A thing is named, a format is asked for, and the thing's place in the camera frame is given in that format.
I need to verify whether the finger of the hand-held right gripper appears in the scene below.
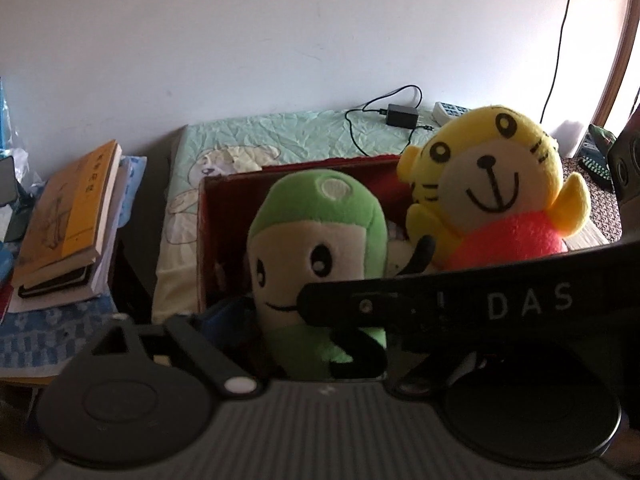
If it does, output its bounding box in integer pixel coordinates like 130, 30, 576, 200
297, 278, 409, 335

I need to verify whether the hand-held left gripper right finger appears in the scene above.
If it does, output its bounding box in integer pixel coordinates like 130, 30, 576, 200
389, 347, 483, 402

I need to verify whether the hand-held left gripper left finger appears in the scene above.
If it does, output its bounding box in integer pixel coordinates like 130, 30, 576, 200
89, 300, 262, 397

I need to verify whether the green plush doll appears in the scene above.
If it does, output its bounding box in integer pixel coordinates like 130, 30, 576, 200
247, 170, 437, 382

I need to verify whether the red cardboard box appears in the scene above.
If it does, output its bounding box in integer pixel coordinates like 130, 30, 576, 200
197, 154, 417, 378

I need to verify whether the yellow tiger plush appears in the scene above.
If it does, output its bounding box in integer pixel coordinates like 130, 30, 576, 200
397, 104, 592, 272

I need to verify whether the black white patterned cloth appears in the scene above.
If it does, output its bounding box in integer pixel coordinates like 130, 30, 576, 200
559, 156, 624, 245

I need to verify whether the stack of books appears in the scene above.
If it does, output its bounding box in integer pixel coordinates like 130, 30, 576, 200
9, 156, 149, 314

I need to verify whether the green knit cloth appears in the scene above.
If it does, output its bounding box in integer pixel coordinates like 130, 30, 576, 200
579, 123, 619, 194

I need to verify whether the black notebook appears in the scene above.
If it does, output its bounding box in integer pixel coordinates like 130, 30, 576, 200
17, 264, 95, 299

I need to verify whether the blue floral cloth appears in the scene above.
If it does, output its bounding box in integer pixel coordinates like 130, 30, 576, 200
0, 294, 120, 377

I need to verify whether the pale green printed sheet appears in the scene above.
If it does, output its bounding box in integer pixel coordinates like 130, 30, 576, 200
151, 109, 613, 323

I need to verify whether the black power adapter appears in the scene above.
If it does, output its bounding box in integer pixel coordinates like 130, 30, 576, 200
384, 103, 420, 129

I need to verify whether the white power strip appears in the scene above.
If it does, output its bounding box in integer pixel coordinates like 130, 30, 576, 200
432, 101, 472, 127

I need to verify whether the blue plastic bag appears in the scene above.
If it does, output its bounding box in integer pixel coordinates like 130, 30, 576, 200
0, 76, 17, 161

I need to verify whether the black adapter cable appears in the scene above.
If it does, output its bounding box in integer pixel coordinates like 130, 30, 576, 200
344, 84, 434, 158

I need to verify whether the wooden window frame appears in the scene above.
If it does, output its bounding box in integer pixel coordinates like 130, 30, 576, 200
594, 0, 640, 132

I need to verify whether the grey wall cable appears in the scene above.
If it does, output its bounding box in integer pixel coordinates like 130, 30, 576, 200
539, 0, 579, 127

